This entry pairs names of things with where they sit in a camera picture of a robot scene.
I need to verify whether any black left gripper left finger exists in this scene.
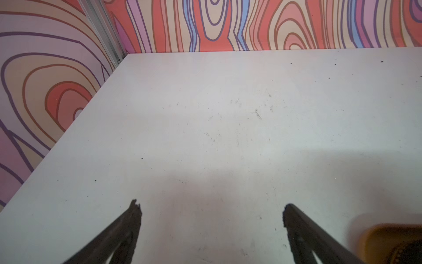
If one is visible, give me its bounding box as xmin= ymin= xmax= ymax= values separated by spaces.
xmin=66 ymin=199 xmax=142 ymax=264

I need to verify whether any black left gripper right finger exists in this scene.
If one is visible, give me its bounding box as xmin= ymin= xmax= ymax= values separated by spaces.
xmin=282 ymin=203 xmax=362 ymax=264

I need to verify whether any black red mug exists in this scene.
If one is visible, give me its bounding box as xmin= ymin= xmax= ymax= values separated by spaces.
xmin=388 ymin=239 xmax=422 ymax=264

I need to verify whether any orange brown serving tray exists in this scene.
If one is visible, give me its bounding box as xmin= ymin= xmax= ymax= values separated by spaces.
xmin=357 ymin=224 xmax=422 ymax=264

